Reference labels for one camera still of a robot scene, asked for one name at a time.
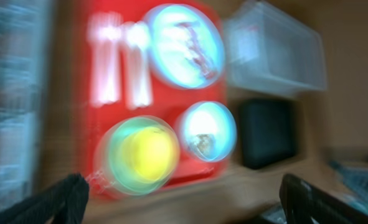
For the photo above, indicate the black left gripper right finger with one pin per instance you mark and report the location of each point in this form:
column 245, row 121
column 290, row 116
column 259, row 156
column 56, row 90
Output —
column 305, row 204

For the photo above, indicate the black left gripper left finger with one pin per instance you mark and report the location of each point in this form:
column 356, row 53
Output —
column 64, row 202

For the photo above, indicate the mint green bowl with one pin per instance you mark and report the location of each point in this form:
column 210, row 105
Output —
column 110, row 162

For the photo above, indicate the yellow plastic cup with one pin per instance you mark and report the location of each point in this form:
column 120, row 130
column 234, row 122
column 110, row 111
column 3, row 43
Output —
column 151, row 154

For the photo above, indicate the small light blue bowl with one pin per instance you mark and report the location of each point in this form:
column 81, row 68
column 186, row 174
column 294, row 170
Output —
column 208, row 117

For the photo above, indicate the food scraps with rice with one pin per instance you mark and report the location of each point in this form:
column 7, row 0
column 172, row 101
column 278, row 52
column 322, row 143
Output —
column 202, row 144

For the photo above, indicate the red snack wrapper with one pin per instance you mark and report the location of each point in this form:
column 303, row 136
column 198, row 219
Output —
column 196, row 51

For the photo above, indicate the black tray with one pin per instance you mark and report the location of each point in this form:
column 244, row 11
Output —
column 267, row 129

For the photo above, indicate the red plastic tray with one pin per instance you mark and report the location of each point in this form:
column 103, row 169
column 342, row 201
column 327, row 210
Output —
column 169, row 104

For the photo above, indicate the clear plastic bin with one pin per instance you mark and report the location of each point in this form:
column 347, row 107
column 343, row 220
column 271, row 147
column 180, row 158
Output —
column 271, row 52

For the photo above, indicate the white plastic fork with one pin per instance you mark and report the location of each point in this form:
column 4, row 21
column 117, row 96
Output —
column 104, row 35

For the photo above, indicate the white plastic spoon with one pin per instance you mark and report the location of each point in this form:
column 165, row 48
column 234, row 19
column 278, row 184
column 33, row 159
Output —
column 138, row 79

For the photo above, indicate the large light blue plate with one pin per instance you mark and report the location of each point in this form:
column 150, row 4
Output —
column 168, row 53

